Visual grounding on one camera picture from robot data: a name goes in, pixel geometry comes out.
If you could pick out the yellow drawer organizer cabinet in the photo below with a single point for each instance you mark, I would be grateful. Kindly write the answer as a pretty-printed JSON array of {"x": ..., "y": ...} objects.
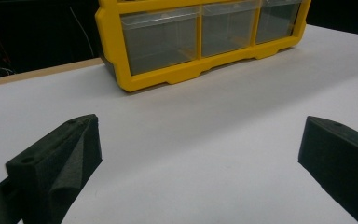
[{"x": 112, "y": 46}]

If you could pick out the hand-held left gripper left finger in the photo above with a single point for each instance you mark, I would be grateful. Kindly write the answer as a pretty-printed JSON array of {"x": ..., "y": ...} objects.
[{"x": 56, "y": 161}]

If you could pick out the clear plastic drawer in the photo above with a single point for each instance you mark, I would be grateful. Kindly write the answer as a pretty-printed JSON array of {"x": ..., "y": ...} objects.
[
  {"x": 160, "y": 40},
  {"x": 228, "y": 29},
  {"x": 276, "y": 21}
]

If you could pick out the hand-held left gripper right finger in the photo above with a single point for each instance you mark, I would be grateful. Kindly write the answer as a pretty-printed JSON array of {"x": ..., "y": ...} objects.
[{"x": 341, "y": 158}]

